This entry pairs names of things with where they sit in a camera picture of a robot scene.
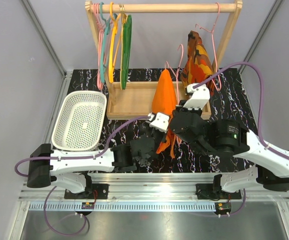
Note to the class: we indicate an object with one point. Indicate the thin gold wire hanger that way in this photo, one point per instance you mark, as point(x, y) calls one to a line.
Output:
point(123, 18)

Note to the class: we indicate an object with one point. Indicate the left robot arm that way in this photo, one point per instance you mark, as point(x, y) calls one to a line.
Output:
point(69, 170)

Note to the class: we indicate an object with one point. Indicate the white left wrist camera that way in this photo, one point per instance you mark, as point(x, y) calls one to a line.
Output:
point(159, 121)

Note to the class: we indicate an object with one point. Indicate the camouflage orange trousers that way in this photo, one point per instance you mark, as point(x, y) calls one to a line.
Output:
point(198, 66)

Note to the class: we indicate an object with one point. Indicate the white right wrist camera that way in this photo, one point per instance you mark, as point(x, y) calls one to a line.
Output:
point(198, 97)

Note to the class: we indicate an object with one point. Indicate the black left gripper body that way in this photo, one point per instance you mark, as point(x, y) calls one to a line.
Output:
point(157, 137)

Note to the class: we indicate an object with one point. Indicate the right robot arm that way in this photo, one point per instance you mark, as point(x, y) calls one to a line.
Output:
point(228, 138)

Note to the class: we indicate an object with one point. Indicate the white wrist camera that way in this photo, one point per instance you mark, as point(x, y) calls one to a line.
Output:
point(159, 121)
point(198, 97)

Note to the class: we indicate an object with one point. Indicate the green hanger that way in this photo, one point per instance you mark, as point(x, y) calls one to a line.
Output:
point(126, 51)

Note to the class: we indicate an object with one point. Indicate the aluminium front rail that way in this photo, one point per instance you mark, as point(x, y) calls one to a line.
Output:
point(151, 187)

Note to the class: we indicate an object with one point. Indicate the white slotted cable duct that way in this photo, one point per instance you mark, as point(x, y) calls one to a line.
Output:
point(104, 206)

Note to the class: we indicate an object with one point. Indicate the pink hanger on rack left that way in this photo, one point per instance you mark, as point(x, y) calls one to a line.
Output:
point(100, 24)

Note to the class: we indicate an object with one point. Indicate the teal hanger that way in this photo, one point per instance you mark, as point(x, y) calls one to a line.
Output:
point(106, 31)

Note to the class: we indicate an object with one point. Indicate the pink wire hanger with camouflage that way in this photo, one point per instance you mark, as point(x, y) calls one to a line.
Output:
point(214, 50)

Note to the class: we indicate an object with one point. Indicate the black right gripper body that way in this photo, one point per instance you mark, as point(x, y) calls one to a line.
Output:
point(181, 109)

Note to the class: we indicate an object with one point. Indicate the white perforated plastic basket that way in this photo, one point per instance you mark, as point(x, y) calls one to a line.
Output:
point(79, 123)

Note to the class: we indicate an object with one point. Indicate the yellow hanger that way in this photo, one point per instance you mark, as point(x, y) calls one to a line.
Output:
point(112, 56)

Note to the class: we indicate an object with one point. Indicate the wooden clothes rack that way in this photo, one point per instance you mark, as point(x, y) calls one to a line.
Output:
point(136, 99)

